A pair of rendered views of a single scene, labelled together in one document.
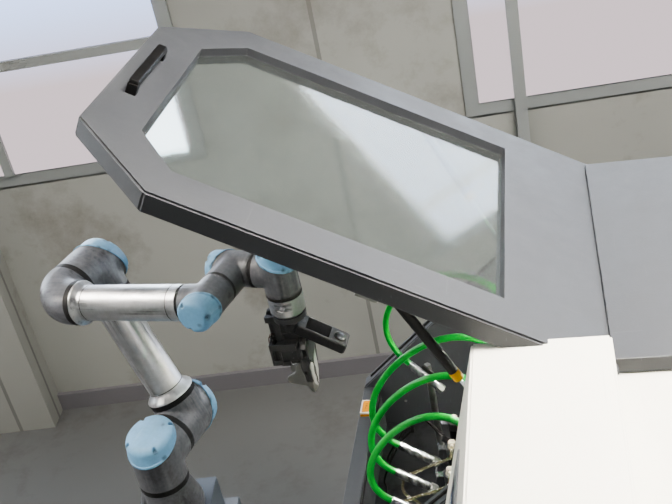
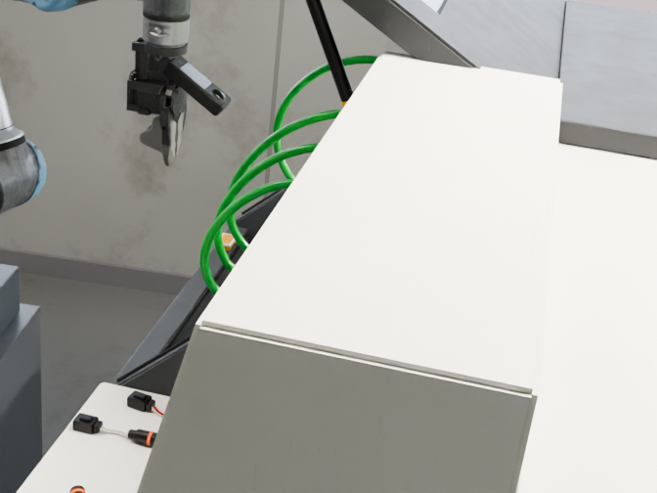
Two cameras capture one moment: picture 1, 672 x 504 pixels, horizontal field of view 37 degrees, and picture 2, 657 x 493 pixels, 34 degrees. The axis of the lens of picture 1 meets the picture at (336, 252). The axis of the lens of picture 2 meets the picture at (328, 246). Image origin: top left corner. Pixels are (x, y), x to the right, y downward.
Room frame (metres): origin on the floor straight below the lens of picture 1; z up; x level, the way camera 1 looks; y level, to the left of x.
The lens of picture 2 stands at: (0.05, -0.04, 1.90)
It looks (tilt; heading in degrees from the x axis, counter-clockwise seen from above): 26 degrees down; 355
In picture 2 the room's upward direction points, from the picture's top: 7 degrees clockwise
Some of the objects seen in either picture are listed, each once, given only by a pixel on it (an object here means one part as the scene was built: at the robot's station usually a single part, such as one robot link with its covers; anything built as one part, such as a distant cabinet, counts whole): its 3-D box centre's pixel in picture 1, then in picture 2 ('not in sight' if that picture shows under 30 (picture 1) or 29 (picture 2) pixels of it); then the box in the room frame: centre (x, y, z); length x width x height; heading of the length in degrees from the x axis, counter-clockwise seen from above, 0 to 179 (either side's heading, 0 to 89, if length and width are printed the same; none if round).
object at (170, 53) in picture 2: (291, 334); (159, 77); (1.76, 0.13, 1.35); 0.09 x 0.08 x 0.12; 76
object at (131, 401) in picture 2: not in sight; (167, 409); (1.33, 0.06, 0.99); 0.12 x 0.02 x 0.02; 66
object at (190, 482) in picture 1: (168, 491); not in sight; (1.82, 0.50, 0.95); 0.15 x 0.15 x 0.10
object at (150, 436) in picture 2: not in sight; (116, 429); (1.27, 0.12, 0.99); 0.12 x 0.02 x 0.02; 75
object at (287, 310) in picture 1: (286, 303); (165, 30); (1.76, 0.12, 1.43); 0.08 x 0.08 x 0.05
